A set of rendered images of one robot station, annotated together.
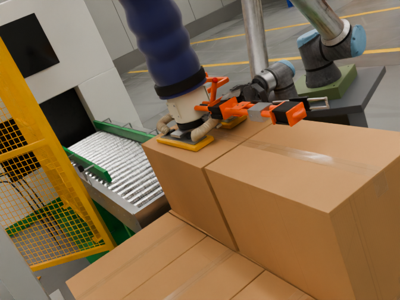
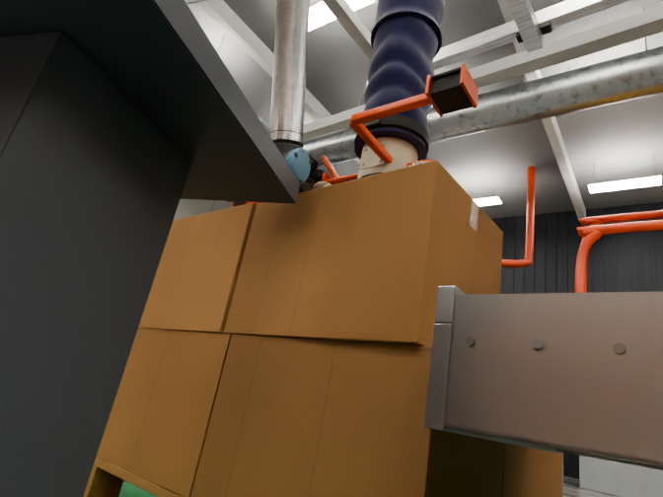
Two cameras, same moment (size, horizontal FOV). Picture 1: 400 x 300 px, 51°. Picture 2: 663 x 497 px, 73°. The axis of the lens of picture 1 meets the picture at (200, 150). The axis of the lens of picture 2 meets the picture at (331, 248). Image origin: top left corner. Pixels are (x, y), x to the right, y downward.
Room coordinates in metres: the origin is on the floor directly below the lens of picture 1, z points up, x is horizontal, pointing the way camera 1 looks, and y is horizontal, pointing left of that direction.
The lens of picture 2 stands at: (2.81, -0.63, 0.40)
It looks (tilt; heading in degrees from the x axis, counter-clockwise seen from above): 20 degrees up; 156
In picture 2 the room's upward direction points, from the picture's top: 11 degrees clockwise
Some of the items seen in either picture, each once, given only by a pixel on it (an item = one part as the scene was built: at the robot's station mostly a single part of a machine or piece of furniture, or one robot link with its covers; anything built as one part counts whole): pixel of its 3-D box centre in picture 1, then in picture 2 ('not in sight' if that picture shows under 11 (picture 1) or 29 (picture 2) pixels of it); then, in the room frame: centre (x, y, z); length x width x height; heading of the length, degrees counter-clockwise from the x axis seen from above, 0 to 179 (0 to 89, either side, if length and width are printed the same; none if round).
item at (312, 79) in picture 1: (321, 71); not in sight; (2.17, -0.76, 0.86); 0.19 x 0.19 x 0.10
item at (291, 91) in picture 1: (285, 97); not in sight; (1.72, -0.43, 0.96); 0.12 x 0.09 x 0.12; 36
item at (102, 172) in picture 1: (72, 160); not in sight; (3.41, 1.01, 0.60); 1.60 x 0.11 x 0.09; 25
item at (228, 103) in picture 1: (224, 107); (320, 187); (1.57, -0.15, 1.08); 0.10 x 0.08 x 0.06; 117
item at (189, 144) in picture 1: (181, 136); not in sight; (1.75, 0.05, 0.97); 0.34 x 0.10 x 0.05; 27
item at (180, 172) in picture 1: (218, 170); (364, 282); (1.77, -0.04, 0.74); 0.60 x 0.40 x 0.40; 23
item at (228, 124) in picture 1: (214, 116); not in sight; (1.84, -0.12, 0.97); 0.34 x 0.10 x 0.05; 27
